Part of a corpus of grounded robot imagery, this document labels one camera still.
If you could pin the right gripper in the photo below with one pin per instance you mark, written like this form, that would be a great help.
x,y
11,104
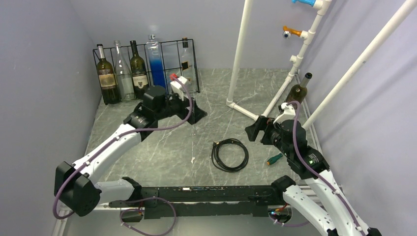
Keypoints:
x,y
253,130

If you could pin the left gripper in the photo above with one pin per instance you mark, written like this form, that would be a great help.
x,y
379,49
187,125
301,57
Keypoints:
x,y
196,114

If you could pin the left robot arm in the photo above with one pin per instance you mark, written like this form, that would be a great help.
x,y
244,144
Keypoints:
x,y
77,185

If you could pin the clear square liquor bottle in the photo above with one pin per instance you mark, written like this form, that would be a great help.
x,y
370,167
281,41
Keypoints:
x,y
188,65

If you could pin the white PVC pipe frame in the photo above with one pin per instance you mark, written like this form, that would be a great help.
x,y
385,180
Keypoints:
x,y
322,7

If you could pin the olive green wine bottle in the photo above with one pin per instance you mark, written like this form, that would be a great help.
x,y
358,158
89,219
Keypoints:
x,y
107,80

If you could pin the blue plastic peg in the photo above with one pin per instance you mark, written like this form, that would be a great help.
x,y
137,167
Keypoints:
x,y
308,2

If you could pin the blue rectangular glass bottle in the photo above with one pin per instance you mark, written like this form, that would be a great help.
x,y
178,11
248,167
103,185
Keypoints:
x,y
155,62

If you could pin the aluminium rail frame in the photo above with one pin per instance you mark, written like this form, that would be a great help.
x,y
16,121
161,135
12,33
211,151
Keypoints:
x,y
136,214

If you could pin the clear round glass bottle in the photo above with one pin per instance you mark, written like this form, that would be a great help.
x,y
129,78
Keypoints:
x,y
124,75

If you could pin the green handled screwdriver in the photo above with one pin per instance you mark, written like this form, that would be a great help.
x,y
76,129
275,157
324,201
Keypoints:
x,y
274,159

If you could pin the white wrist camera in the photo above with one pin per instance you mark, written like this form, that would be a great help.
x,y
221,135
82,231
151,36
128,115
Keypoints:
x,y
287,112
178,83

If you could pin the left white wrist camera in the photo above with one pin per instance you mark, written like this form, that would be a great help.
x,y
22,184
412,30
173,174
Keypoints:
x,y
178,83

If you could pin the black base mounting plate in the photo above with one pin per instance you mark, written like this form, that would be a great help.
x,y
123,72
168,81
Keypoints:
x,y
158,202

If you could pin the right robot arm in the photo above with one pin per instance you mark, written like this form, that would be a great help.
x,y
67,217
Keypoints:
x,y
334,216

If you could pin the brown-green wine bottle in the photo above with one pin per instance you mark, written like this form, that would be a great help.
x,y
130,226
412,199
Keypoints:
x,y
299,91

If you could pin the dark green wine bottle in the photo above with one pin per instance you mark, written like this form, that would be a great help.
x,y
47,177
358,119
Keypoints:
x,y
139,72

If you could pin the black wire wine rack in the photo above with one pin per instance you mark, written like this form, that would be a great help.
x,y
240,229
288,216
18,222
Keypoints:
x,y
170,53

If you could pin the orange plastic peg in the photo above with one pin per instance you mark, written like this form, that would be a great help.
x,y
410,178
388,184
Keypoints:
x,y
288,32

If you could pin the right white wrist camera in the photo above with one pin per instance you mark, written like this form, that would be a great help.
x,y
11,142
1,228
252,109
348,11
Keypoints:
x,y
287,112

